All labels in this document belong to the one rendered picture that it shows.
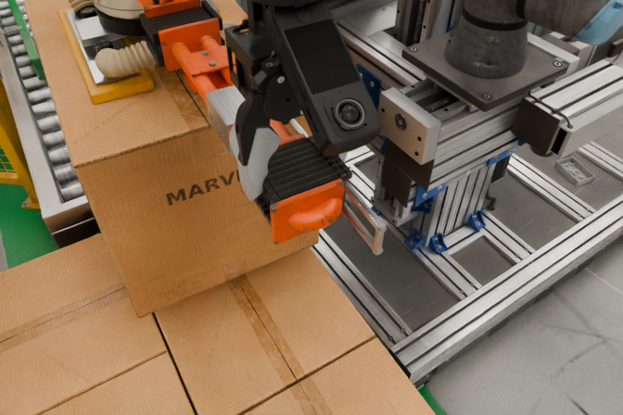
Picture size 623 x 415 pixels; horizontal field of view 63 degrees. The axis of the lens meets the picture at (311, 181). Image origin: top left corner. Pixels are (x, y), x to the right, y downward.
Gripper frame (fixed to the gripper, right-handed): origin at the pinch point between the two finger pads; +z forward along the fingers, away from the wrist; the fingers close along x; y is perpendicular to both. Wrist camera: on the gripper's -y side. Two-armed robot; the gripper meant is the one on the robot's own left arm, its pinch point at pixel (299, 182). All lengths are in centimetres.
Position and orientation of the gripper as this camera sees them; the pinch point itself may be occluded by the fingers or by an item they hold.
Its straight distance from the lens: 50.2
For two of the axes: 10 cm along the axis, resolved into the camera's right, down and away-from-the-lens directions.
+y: -4.7, -6.1, 6.3
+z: -0.1, 7.2, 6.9
